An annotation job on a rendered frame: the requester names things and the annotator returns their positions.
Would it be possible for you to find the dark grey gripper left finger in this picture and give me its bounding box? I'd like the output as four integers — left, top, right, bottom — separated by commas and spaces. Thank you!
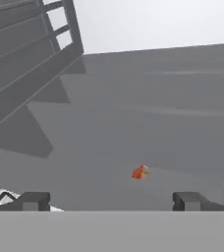
0, 191, 51, 213

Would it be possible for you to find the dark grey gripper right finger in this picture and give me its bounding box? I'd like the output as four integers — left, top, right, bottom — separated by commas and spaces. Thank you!
172, 191, 224, 213

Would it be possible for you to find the small orange yogurt cup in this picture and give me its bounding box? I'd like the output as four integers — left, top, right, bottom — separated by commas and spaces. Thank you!
131, 163, 151, 181

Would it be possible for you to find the grey slatted cabinet door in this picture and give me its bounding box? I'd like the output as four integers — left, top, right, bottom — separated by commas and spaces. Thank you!
0, 0, 85, 138

